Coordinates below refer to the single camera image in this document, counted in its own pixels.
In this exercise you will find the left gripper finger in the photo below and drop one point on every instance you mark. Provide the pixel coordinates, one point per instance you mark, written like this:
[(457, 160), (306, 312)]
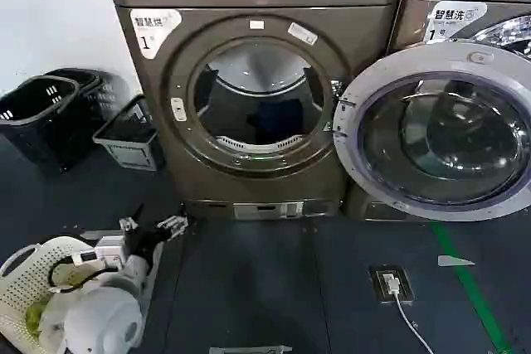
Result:
[(132, 221), (172, 227)]

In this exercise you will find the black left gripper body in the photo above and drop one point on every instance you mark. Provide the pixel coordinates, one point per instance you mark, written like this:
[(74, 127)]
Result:
[(140, 241)]

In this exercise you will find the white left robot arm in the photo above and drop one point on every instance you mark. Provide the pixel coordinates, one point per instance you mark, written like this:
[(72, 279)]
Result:
[(103, 316)]

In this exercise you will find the grey plastic laundry basket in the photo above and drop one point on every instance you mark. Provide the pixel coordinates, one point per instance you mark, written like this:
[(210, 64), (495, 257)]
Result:
[(132, 146)]

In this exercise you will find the white perforated laundry basket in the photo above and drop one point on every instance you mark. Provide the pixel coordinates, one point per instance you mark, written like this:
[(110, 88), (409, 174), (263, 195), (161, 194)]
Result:
[(25, 275)]

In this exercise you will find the green cloth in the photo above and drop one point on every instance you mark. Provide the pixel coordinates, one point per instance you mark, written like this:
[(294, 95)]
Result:
[(35, 314)]

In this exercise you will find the black plastic laundry basket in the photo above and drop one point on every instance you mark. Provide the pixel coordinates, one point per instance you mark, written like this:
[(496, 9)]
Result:
[(99, 97), (33, 130)]

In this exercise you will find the grey dryer with open drum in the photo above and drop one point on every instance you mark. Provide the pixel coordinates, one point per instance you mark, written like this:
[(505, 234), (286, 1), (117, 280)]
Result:
[(166, 80)]

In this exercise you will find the dark blue garment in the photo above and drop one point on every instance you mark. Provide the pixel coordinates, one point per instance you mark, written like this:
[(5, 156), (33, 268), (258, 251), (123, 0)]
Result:
[(276, 119)]

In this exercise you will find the white numbered dryer sticker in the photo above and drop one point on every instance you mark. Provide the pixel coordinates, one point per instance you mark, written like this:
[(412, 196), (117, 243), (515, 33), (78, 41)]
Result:
[(153, 35)]

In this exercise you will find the metal floor socket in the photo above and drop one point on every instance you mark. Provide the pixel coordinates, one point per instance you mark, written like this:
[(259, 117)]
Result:
[(377, 283)]

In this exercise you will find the grey arrow floor sticker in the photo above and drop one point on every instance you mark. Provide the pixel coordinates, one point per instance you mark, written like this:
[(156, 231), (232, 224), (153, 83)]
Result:
[(452, 260)]

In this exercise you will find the round glass dryer door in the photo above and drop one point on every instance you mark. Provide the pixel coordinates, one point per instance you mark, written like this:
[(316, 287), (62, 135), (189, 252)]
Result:
[(439, 138)]

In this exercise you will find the green floor tape strip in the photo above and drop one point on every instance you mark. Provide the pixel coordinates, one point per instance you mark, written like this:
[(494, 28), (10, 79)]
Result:
[(469, 287)]

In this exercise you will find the white numbered washer sticker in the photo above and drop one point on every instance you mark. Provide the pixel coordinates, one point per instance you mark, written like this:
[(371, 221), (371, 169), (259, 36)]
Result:
[(452, 18)]

